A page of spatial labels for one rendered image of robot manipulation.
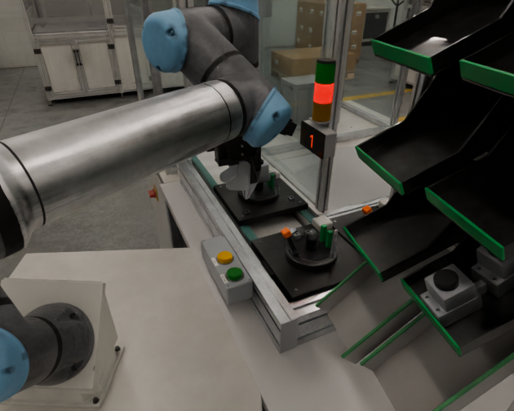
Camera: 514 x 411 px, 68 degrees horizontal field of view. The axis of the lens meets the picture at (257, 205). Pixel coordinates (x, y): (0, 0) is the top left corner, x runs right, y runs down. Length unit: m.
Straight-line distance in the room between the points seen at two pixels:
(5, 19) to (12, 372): 8.23
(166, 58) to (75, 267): 0.85
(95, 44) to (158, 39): 5.37
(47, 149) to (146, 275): 0.85
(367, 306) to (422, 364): 0.14
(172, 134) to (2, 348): 0.41
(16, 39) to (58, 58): 2.87
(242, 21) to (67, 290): 0.61
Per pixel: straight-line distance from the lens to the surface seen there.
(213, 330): 0.98
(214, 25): 0.57
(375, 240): 0.70
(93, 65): 5.94
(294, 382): 0.90
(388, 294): 0.79
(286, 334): 0.90
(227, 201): 1.24
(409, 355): 0.76
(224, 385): 0.90
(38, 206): 0.34
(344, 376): 0.92
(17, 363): 0.68
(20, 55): 8.78
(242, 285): 0.95
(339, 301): 0.84
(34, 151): 0.34
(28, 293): 0.91
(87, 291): 0.85
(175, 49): 0.52
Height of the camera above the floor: 1.61
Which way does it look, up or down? 32 degrees down
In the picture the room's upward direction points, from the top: straight up
